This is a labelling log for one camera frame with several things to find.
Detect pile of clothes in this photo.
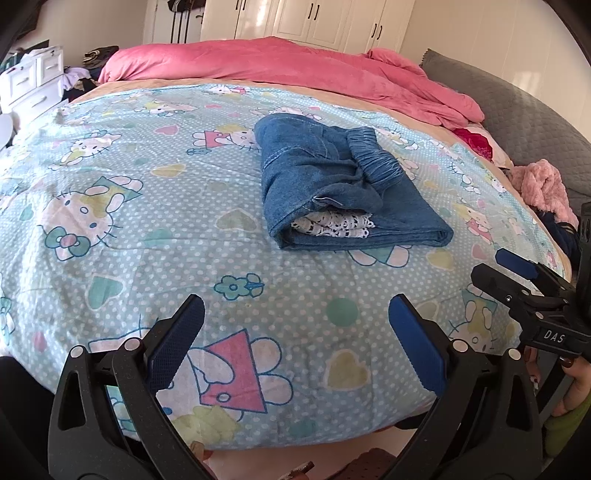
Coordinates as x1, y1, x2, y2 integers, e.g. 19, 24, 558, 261
65, 44, 121, 100

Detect white wardrobe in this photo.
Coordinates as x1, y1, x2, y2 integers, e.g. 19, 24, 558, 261
143, 0, 416, 54

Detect pink duvet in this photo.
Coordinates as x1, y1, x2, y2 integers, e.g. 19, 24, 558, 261
98, 38, 485, 130

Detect brown perforated slipper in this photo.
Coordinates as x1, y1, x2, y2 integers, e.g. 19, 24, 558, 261
337, 451, 399, 480

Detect grey quilted headboard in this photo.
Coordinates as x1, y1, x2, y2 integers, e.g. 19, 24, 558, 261
420, 48, 591, 208

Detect red patterned pillow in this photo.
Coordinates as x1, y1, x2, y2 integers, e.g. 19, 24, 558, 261
452, 127, 497, 162

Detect light blue cartoon printed blanket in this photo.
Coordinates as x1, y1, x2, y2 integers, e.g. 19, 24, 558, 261
0, 80, 573, 450

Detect person's right forearm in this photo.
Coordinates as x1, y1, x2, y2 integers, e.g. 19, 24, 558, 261
545, 406, 591, 457

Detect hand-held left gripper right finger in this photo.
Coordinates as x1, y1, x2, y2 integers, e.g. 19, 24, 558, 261
383, 293, 543, 480

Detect blue denim pants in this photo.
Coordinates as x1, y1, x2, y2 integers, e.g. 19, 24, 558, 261
254, 113, 455, 252

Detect person's right hand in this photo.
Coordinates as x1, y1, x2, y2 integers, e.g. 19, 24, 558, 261
526, 348, 591, 412

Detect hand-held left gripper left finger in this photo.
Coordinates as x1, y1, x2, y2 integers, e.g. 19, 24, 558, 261
47, 293, 218, 480

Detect dark cloth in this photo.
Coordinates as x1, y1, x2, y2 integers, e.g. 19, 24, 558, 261
538, 212, 583, 268

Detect pink fuzzy cloth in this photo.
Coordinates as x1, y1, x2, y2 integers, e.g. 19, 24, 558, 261
508, 159, 580, 227

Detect hanging dark clothes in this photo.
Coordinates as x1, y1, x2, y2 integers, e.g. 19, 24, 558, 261
166, 0, 206, 44

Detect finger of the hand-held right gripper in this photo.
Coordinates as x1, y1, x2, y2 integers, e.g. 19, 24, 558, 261
471, 264, 570, 320
495, 248, 575, 296

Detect white drawer unit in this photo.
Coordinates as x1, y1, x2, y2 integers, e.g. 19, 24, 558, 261
0, 44, 65, 116

